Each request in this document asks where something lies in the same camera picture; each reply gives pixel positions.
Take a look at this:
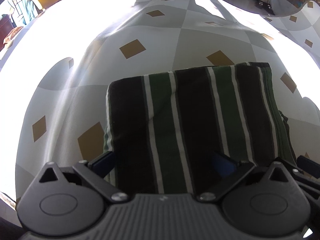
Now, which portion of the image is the green black striped garment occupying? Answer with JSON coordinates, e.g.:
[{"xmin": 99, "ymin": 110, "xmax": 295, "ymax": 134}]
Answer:
[{"xmin": 104, "ymin": 62, "xmax": 296, "ymax": 194}]

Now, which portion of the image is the grey checkered table cover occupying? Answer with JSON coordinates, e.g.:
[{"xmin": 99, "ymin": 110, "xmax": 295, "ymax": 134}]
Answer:
[{"xmin": 1, "ymin": 0, "xmax": 319, "ymax": 200}]

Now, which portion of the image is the black shoes pair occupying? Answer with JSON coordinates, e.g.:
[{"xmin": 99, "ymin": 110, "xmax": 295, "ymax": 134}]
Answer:
[{"xmin": 257, "ymin": 1, "xmax": 274, "ymax": 15}]

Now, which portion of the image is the white teal hanging cloth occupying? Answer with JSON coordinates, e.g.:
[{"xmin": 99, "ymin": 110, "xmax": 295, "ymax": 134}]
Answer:
[{"xmin": 1, "ymin": 0, "xmax": 40, "ymax": 27}]

